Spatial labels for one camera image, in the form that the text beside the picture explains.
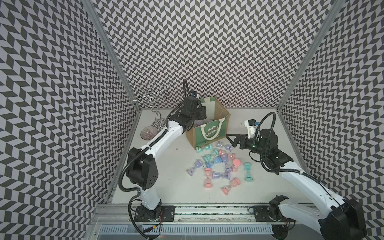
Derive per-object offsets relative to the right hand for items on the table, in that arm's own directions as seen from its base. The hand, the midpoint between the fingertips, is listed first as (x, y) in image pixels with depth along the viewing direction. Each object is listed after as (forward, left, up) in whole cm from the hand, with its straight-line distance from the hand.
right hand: (231, 138), depth 76 cm
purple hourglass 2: (-9, +21, -19) cm, 30 cm away
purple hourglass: (+6, +16, +6) cm, 18 cm away
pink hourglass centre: (+2, +2, -21) cm, 21 cm away
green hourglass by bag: (+5, +11, -18) cm, 22 cm away
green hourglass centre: (-2, +12, -18) cm, 22 cm away
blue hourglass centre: (-3, +6, -20) cm, 21 cm away
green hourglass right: (-13, -11, -19) cm, 25 cm away
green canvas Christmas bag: (+9, +13, -6) cm, 17 cm away
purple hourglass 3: (-12, +7, -19) cm, 23 cm away
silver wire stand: (+48, +55, -8) cm, 74 cm away
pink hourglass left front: (-17, +12, -20) cm, 28 cm away
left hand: (+17, +15, +3) cm, 23 cm away
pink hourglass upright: (-7, -4, -14) cm, 17 cm away
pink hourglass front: (-17, -2, -20) cm, 26 cm away
